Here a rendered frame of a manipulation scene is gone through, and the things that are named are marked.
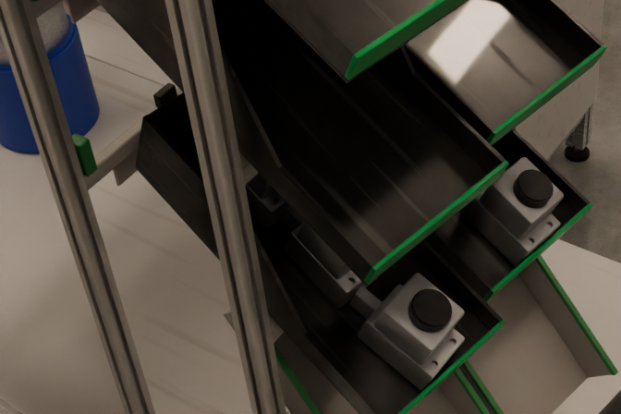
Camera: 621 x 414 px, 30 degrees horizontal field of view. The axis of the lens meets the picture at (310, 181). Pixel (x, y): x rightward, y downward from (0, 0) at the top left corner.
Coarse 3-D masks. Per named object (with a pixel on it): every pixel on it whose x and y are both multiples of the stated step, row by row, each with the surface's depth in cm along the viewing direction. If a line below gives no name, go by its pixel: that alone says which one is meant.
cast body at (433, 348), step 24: (360, 288) 87; (408, 288) 83; (432, 288) 83; (360, 312) 88; (384, 312) 82; (408, 312) 82; (432, 312) 81; (456, 312) 83; (360, 336) 86; (384, 336) 84; (408, 336) 82; (432, 336) 81; (456, 336) 85; (408, 360) 84; (432, 360) 84
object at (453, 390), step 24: (288, 336) 96; (288, 360) 96; (288, 384) 92; (312, 384) 96; (456, 384) 99; (288, 408) 95; (312, 408) 91; (336, 408) 96; (432, 408) 100; (456, 408) 101; (480, 408) 98
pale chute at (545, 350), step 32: (512, 288) 109; (544, 288) 108; (512, 320) 108; (544, 320) 110; (576, 320) 107; (480, 352) 106; (512, 352) 107; (544, 352) 109; (576, 352) 109; (480, 384) 100; (512, 384) 106; (544, 384) 108; (576, 384) 109
